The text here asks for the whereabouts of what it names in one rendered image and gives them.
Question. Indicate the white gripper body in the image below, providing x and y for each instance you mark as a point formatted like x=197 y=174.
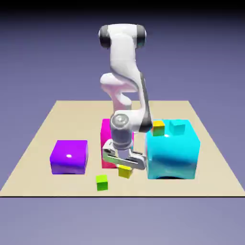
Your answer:
x=122 y=159

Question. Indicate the small yellow cube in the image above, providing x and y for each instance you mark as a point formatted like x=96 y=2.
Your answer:
x=124 y=171

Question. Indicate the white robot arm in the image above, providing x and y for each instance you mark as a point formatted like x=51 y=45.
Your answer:
x=123 y=57

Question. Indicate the small green cube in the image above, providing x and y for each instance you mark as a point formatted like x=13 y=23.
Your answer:
x=102 y=182

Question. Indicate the small orange cube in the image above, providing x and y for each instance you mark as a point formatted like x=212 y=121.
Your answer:
x=158 y=128

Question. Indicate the small cyan cube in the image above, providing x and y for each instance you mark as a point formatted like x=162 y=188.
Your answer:
x=177 y=127

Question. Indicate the large magenta box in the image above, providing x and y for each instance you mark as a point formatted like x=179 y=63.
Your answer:
x=105 y=139

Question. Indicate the large cyan box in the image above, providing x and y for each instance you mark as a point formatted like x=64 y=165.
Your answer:
x=172 y=151

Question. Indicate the large purple box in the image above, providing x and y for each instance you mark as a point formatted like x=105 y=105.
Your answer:
x=69 y=157

